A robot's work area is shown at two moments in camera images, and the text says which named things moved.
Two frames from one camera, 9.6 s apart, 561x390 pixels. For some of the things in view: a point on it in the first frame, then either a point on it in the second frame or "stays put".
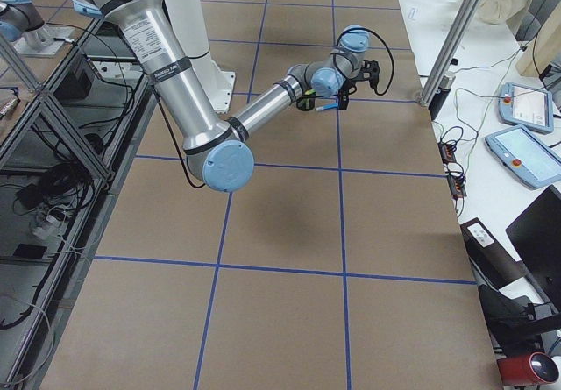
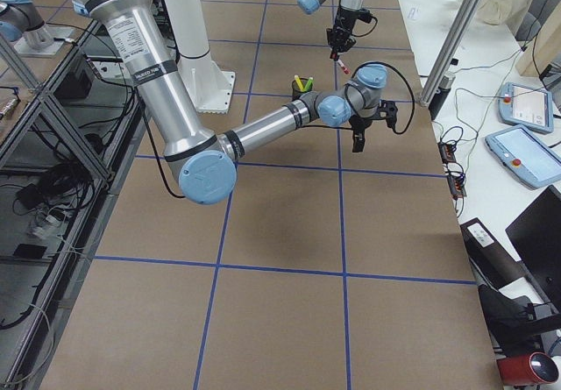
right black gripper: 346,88 -> 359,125
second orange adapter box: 456,181 stays put
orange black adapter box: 447,152 stays put
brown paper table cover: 341,264 stays put
